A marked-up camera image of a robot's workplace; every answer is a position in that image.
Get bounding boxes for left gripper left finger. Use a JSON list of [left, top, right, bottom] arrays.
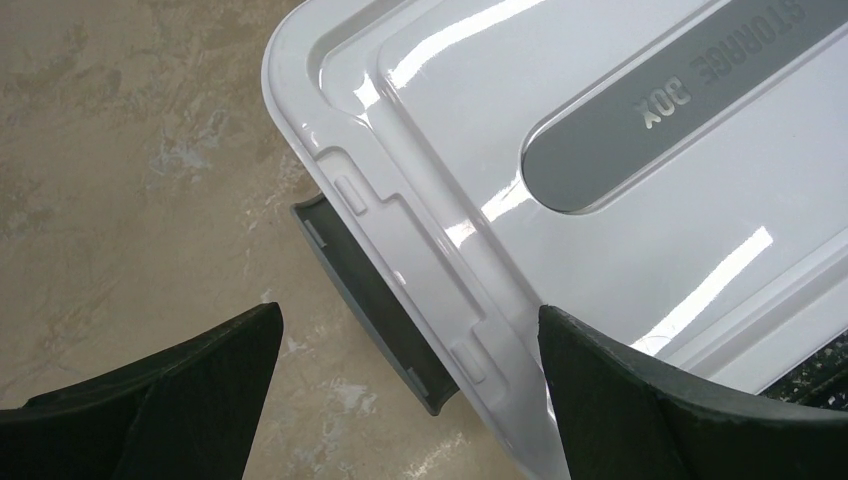
[[1, 302, 284, 479]]

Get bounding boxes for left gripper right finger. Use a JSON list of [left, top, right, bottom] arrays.
[[538, 305, 847, 479]]

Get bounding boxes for pink plastic bin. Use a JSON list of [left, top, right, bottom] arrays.
[[291, 194, 459, 416]]

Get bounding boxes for white rectangular tray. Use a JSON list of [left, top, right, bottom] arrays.
[[260, 1, 847, 479]]

